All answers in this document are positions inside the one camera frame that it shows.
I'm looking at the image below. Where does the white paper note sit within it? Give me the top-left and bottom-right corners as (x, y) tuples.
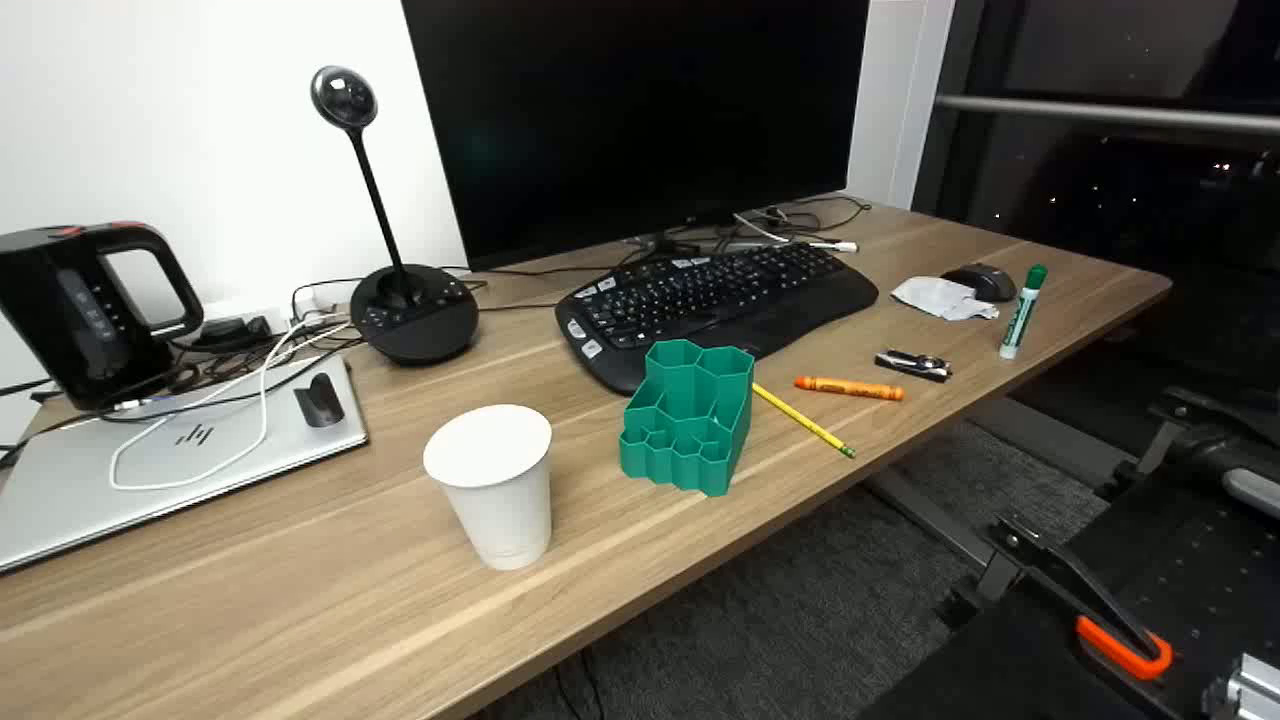
(889, 273), (1004, 325)

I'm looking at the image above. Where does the black keyboard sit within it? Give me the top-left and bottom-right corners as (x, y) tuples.
(551, 242), (884, 395)

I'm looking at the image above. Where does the green plastic organizer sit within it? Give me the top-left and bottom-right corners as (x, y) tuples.
(615, 336), (761, 501)

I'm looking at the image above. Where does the yellow pencil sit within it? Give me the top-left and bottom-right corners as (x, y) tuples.
(750, 382), (862, 463)

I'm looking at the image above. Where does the white paper cup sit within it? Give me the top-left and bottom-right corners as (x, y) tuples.
(419, 401), (557, 577)

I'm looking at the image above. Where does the orange marker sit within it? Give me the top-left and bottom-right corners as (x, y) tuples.
(794, 371), (908, 403)

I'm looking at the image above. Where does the large black monitor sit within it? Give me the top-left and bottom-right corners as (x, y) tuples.
(401, 0), (873, 275)

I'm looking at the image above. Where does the black and silver clip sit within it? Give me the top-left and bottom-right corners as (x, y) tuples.
(873, 347), (958, 383)

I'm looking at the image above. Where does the small black adapter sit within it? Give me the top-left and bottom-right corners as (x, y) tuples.
(293, 371), (348, 433)

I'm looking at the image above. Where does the black computer mouse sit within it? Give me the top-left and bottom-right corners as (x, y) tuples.
(942, 259), (1021, 303)

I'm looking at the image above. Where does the white marker with green cap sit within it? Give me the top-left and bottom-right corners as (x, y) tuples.
(998, 259), (1053, 363)

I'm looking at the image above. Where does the black power brick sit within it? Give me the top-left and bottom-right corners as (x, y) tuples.
(198, 312), (281, 357)

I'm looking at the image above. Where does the grey metal window bar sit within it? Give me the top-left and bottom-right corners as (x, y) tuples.
(933, 93), (1280, 142)

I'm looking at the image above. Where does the black electric kettle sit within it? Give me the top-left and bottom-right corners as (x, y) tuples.
(0, 219), (207, 416)

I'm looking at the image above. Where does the silver laptop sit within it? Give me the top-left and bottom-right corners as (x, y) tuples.
(0, 351), (372, 577)

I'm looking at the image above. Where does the black perforated robot table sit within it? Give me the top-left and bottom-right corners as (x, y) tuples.
(863, 383), (1280, 720)

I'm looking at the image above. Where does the black cable bundle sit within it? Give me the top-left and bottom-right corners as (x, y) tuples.
(623, 194), (878, 264)

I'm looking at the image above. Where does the white connector cable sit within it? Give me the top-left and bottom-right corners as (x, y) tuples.
(731, 214), (863, 255)

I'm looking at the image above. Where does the clamp with orange handle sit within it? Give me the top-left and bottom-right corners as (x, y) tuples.
(994, 518), (1182, 688)

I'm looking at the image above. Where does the aluminium extrusion rail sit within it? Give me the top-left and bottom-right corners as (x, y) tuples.
(1196, 651), (1280, 720)

